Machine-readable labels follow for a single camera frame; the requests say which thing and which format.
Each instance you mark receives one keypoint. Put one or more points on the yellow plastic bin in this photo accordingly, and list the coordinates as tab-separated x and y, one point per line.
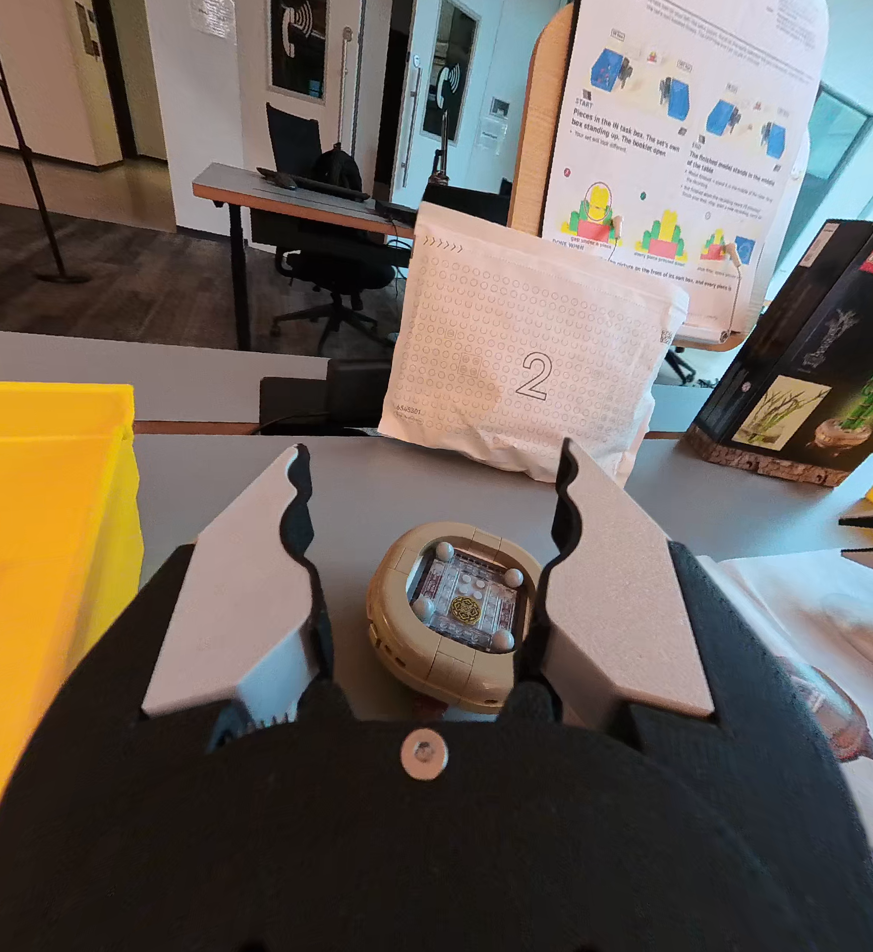
35	558

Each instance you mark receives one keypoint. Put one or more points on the tan brick-built pot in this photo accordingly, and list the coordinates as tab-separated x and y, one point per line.
399	654

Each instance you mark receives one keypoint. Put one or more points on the grey desk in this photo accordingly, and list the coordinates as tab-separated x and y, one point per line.
377	483

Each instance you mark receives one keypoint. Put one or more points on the black bamboo picture box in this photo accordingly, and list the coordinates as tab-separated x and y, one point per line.
800	335

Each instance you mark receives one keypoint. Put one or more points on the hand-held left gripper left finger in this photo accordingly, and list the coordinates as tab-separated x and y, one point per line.
243	595

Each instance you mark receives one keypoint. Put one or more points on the black backpack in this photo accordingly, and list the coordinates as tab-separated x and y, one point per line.
339	171

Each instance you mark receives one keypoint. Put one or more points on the white wall notice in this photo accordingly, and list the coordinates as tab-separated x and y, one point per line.
213	15

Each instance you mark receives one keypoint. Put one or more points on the printed instruction sheet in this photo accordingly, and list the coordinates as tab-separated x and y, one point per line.
704	171

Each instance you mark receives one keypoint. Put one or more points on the grey wood-edged table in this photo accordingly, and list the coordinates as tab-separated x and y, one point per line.
109	372
228	182

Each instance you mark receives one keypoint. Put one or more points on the wooden display board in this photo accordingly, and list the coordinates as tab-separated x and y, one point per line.
544	149

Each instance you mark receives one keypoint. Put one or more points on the white numbered paper bag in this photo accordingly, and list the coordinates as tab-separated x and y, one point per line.
481	312

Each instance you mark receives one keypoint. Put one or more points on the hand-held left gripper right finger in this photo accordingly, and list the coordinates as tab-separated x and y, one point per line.
615	595

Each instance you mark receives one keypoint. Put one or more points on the building instruction booklet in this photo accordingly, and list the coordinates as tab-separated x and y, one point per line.
815	617

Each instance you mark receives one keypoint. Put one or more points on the black keyboard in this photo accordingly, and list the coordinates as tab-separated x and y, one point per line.
317	187

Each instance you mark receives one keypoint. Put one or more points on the phone pictogram door panel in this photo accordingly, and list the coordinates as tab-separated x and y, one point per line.
451	82
299	37

